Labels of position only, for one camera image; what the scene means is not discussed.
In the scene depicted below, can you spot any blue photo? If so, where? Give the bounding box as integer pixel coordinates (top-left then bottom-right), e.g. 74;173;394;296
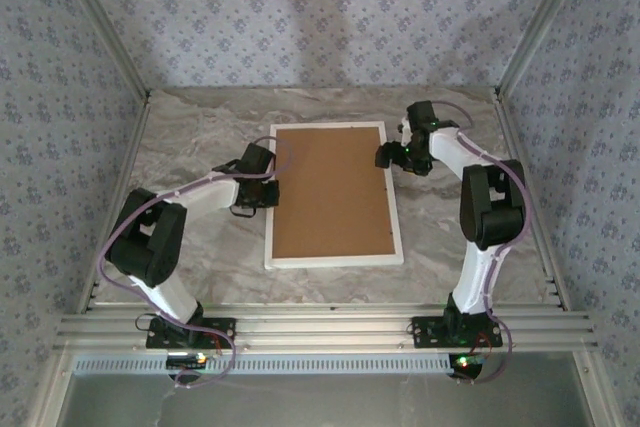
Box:
269;126;399;261

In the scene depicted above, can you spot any white wooden picture frame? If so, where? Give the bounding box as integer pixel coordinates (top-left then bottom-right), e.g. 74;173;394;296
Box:
263;119;405;271

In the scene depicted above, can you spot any small circuit board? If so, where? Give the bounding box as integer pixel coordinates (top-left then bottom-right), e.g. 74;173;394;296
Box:
448;352;487;380
165;352;209;371

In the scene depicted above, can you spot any grey metal sheet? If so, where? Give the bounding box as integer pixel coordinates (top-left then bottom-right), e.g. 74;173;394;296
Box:
53;371;599;427

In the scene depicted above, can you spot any aluminium side rail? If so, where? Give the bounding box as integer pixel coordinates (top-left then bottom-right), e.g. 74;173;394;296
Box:
494;94;571;312
77;95;153;313

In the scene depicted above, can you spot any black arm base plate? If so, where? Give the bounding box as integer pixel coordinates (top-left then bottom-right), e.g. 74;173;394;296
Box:
410;315;504;350
145;317;237;350

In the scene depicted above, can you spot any aluminium mounting rail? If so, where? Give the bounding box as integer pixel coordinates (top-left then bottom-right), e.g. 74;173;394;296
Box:
53;301;600;353

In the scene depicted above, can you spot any grey slotted cable duct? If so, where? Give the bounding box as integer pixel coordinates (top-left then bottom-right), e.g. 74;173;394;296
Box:
71;351;455;377

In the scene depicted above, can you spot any aluminium corner post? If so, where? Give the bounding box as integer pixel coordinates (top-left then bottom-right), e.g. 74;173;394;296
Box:
494;0;596;98
49;0;152;101

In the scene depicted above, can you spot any aluminium lower post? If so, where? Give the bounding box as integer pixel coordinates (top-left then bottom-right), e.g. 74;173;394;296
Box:
24;350;76;427
572;350;615;427

